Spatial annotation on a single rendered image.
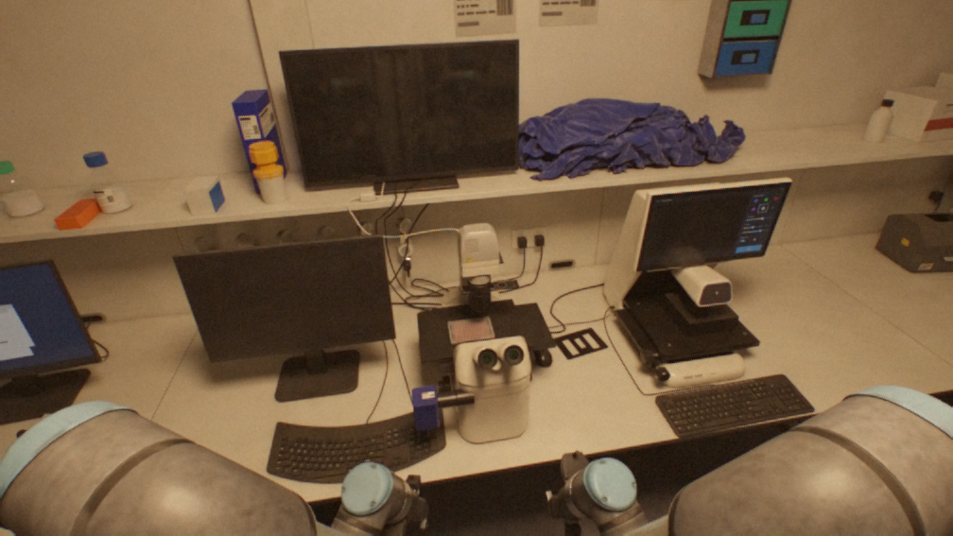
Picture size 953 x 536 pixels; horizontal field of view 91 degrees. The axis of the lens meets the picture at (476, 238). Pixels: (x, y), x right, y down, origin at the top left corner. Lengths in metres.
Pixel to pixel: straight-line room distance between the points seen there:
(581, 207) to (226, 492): 1.69
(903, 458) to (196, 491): 0.55
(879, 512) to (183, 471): 0.53
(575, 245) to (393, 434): 1.07
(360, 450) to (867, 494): 1.18
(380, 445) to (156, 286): 1.12
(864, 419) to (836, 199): 2.17
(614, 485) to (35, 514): 0.81
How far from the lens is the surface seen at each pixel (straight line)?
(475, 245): 1.24
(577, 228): 2.00
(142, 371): 1.99
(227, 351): 1.56
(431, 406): 1.25
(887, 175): 2.80
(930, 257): 2.67
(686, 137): 1.80
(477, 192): 1.54
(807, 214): 2.61
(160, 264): 2.08
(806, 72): 2.45
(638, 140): 1.69
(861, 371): 1.99
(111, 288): 2.21
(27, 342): 1.86
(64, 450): 0.54
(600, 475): 1.00
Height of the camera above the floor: 1.90
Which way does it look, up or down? 30 degrees down
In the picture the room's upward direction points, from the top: 2 degrees counter-clockwise
